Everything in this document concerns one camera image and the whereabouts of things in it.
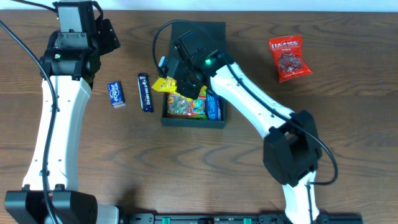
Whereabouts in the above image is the red Hacks candy bag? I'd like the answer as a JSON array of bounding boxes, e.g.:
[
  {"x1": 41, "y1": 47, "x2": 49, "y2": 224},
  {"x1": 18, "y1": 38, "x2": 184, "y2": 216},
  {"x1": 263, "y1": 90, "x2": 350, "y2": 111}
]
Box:
[{"x1": 269, "y1": 35, "x2": 313, "y2": 83}]

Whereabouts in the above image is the blue Eclipse mints box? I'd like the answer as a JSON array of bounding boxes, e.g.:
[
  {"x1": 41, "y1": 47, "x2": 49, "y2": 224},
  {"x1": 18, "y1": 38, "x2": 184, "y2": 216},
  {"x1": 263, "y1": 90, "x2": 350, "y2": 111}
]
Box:
[{"x1": 107, "y1": 81, "x2": 126, "y2": 108}]

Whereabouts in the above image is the colourful gummy candy bag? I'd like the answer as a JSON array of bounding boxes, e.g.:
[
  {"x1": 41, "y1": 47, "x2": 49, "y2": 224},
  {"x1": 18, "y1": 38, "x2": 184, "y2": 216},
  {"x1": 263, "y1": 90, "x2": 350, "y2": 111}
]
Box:
[{"x1": 166, "y1": 86, "x2": 208, "y2": 120}]

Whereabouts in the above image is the dark green open box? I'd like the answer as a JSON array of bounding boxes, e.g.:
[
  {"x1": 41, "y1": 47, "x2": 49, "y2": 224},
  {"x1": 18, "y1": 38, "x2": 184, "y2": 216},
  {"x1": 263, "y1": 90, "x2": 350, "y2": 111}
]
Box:
[{"x1": 159, "y1": 21, "x2": 226, "y2": 129}]

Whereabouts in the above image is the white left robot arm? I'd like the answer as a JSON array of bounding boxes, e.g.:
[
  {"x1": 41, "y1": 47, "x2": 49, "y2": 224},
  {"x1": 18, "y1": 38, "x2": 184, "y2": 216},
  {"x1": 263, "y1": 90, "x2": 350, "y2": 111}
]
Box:
[{"x1": 5, "y1": 17, "x2": 122, "y2": 223}]

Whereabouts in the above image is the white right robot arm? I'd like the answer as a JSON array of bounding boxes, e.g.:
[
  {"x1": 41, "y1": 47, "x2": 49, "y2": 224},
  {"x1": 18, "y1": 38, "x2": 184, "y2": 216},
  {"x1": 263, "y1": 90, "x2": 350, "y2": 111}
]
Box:
[{"x1": 161, "y1": 50, "x2": 322, "y2": 223}]

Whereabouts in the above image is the blue cookie pack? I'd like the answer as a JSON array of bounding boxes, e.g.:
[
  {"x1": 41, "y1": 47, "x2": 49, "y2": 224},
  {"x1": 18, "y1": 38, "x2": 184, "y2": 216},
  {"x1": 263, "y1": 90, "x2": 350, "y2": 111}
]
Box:
[{"x1": 206, "y1": 89, "x2": 221, "y2": 121}]

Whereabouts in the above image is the purple Dairy Milk bar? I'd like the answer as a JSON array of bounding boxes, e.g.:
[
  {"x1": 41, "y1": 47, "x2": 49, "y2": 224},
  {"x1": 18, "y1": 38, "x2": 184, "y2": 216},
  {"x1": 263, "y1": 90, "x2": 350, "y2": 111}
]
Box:
[{"x1": 137, "y1": 73, "x2": 154, "y2": 113}]

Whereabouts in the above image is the yellow Hacks candy bag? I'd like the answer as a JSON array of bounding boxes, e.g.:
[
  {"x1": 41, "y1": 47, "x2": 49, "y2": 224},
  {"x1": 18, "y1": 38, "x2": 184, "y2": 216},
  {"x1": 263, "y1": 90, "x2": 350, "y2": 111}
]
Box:
[{"x1": 152, "y1": 77, "x2": 207, "y2": 101}]

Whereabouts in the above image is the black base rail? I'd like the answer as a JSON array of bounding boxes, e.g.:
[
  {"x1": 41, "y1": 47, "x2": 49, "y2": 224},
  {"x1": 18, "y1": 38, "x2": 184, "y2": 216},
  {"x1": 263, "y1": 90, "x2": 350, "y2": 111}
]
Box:
[{"x1": 118, "y1": 213, "x2": 363, "y2": 224}]

